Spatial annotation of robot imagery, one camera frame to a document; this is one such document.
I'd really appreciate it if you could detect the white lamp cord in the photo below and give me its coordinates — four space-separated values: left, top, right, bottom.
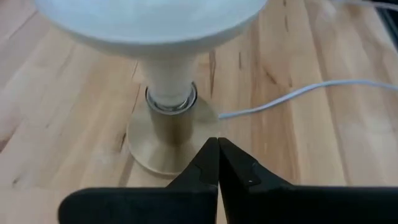
218 0 398 121

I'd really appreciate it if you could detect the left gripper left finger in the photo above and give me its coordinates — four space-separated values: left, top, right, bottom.
57 136 220 224

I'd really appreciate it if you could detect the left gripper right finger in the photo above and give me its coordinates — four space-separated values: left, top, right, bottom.
218 138 398 224

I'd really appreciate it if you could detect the white lightbulb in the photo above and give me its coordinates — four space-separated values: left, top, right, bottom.
32 0 269 107

